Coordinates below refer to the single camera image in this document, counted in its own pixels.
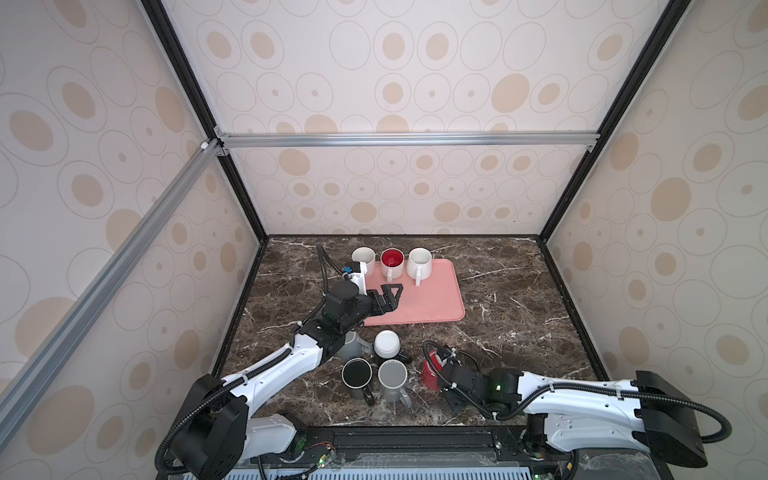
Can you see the pink rectangular tray mat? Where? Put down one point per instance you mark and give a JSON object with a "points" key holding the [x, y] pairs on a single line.
{"points": [[438, 299]]}

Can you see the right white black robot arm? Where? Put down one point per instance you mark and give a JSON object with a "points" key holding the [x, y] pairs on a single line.
{"points": [[645, 413]]}

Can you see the left black corner post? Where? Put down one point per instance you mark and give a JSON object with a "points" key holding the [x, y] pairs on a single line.
{"points": [[161, 24]]}

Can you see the black mug white rim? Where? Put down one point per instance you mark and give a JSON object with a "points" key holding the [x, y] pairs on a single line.
{"points": [[357, 375]]}

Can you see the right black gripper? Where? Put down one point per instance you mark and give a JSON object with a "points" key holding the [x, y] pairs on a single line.
{"points": [[455, 407]]}

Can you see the grey mug back row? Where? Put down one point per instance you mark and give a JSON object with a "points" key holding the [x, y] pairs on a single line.
{"points": [[354, 347]]}

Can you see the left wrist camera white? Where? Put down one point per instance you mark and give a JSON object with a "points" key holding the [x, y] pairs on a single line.
{"points": [[356, 272]]}

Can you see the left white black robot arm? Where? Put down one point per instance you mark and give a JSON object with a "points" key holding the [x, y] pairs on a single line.
{"points": [[216, 429]]}

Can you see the grey mug front row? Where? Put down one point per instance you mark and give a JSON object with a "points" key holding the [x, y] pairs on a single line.
{"points": [[392, 377]]}

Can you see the black corner post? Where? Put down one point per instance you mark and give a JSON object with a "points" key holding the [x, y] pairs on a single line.
{"points": [[649, 54], [161, 24]]}

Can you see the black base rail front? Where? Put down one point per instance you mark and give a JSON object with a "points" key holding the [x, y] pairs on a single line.
{"points": [[423, 452]]}

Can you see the white ribbed-bottom mug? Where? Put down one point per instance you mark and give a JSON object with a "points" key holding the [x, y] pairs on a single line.
{"points": [[419, 265]]}

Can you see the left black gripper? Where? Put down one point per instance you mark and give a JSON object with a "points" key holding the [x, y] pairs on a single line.
{"points": [[388, 303]]}

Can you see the cream mug red inside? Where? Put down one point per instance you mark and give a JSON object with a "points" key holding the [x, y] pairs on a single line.
{"points": [[392, 264]]}

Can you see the pale pink mug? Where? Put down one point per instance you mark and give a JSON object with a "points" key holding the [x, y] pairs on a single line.
{"points": [[366, 256]]}

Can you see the left slanted aluminium bar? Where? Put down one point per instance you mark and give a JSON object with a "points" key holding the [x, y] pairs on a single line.
{"points": [[44, 366]]}

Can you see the grey mug row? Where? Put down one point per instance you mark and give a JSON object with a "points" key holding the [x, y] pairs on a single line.
{"points": [[354, 347], [392, 377]]}

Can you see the horizontal aluminium frame bar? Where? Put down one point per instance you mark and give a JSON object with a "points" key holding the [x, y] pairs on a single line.
{"points": [[360, 140]]}

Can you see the white mug black handle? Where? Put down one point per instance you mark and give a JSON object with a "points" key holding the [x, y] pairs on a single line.
{"points": [[387, 346]]}

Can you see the right black corner post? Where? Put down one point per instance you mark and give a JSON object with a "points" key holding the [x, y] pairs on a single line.
{"points": [[649, 54]]}

